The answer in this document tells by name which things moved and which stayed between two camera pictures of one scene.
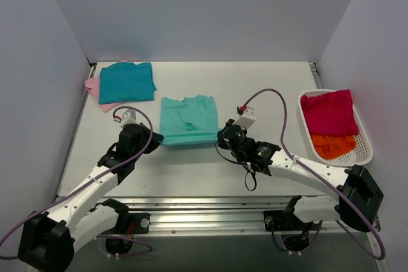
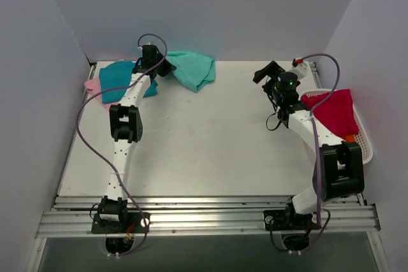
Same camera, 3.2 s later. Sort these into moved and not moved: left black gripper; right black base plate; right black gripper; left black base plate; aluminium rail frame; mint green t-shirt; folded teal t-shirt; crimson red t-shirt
Moved: right black gripper; mint green t-shirt; left black gripper
Not moved: crimson red t-shirt; aluminium rail frame; right black base plate; folded teal t-shirt; left black base plate
